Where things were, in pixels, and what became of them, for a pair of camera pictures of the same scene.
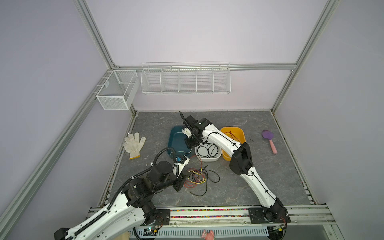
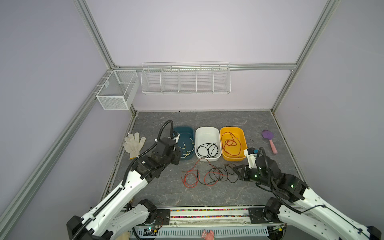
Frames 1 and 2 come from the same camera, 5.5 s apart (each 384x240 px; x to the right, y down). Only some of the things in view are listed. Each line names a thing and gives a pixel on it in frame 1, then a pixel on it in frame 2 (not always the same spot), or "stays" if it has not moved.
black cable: (208, 150) stays
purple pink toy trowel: (268, 134) stays
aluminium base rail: (305, 215) stays
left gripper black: (180, 180) to (177, 157)
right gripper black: (187, 140) to (243, 174)
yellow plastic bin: (236, 133) stays
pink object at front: (208, 236) stays
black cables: (200, 175) to (219, 174)
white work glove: (133, 145) stays
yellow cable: (201, 182) to (188, 152)
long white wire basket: (186, 78) stays
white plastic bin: (207, 151) stays
